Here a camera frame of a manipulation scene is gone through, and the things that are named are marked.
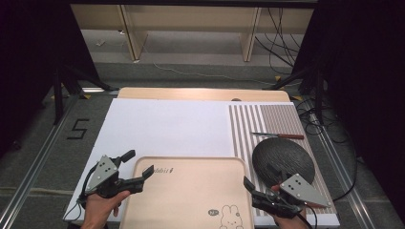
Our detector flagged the black cables by shelf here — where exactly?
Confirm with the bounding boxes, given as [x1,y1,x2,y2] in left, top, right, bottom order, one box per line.
[254,8,302,76]

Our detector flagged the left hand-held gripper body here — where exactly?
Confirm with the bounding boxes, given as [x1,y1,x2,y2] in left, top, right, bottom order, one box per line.
[85,155,144,199]

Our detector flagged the black metal stand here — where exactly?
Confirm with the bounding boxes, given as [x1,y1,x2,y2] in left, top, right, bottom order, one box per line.
[52,63,120,126]
[262,65,327,126]

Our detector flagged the person's right hand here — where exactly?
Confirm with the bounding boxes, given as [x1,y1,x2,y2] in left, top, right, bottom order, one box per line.
[272,212,309,229]

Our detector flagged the white board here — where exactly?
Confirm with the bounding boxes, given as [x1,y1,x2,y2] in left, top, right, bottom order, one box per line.
[62,97,341,229]

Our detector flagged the light wooden shelf unit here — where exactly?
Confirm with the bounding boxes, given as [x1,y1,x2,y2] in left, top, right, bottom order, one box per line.
[70,4,315,63]

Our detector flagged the person's left hand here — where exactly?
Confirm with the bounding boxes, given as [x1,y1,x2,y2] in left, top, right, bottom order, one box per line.
[80,190,132,229]

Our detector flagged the metal floor rail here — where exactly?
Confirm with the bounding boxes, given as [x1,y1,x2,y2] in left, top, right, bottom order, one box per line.
[0,94,81,229]
[309,111,380,225]

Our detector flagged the beige tray with rabbit print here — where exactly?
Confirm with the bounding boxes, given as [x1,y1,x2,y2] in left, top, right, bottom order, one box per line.
[118,156,256,229]

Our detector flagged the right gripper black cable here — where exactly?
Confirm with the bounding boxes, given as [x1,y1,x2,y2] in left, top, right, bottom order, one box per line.
[297,204,319,229]

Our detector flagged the striped placemat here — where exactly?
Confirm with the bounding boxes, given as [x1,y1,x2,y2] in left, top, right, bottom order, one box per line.
[227,102,338,218]

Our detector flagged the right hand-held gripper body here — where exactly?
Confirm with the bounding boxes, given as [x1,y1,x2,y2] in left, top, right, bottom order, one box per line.
[251,173,332,219]

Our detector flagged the black round plate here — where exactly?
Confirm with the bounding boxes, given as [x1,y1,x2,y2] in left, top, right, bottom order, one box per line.
[251,136,316,189]

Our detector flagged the knife with brown handle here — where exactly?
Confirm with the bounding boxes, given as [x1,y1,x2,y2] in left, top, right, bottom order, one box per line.
[250,131,306,140]

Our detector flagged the black cables on floor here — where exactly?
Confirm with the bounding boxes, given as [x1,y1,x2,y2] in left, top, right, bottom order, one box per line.
[295,96,359,203]

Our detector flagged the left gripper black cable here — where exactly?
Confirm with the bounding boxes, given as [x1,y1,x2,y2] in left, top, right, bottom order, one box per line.
[62,163,98,222]

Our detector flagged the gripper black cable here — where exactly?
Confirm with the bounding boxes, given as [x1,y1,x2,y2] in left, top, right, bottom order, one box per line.
[62,163,98,222]
[297,204,319,229]

